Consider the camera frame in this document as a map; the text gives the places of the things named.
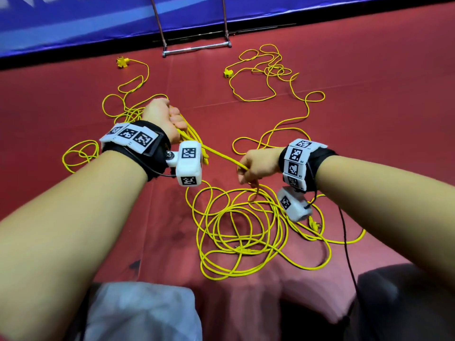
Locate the blue banner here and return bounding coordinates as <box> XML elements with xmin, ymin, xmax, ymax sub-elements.
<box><xmin>0</xmin><ymin>0</ymin><xmax>399</xmax><ymax>59</ymax></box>

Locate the black marker wristband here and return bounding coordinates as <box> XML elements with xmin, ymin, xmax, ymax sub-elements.
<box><xmin>278</xmin><ymin>138</ymin><xmax>338</xmax><ymax>194</ymax></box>
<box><xmin>100</xmin><ymin>120</ymin><xmax>173</xmax><ymax>182</ymax></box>

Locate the person's right forearm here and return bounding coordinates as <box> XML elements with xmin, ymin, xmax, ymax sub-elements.
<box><xmin>315</xmin><ymin>154</ymin><xmax>455</xmax><ymax>292</ymax></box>

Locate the person's right hand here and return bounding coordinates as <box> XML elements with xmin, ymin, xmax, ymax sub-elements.
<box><xmin>237</xmin><ymin>146</ymin><xmax>285</xmax><ymax>186</ymax></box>

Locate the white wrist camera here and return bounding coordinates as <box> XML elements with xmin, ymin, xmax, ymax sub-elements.
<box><xmin>278</xmin><ymin>186</ymin><xmax>314</xmax><ymax>224</ymax></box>
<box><xmin>165</xmin><ymin>140</ymin><xmax>205</xmax><ymax>188</ymax></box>

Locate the black cable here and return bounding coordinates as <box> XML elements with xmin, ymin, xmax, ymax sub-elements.
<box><xmin>336</xmin><ymin>206</ymin><xmax>361</xmax><ymax>292</ymax></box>

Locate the metal rack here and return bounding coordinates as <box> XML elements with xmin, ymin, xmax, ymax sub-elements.
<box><xmin>148</xmin><ymin>0</ymin><xmax>233</xmax><ymax>58</ymax></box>

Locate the person's left forearm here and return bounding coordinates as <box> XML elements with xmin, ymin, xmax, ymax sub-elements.
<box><xmin>0</xmin><ymin>149</ymin><xmax>150</xmax><ymax>341</ymax></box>

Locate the person's left hand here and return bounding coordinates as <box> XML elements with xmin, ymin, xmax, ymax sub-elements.
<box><xmin>141</xmin><ymin>97</ymin><xmax>190</xmax><ymax>146</ymax></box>

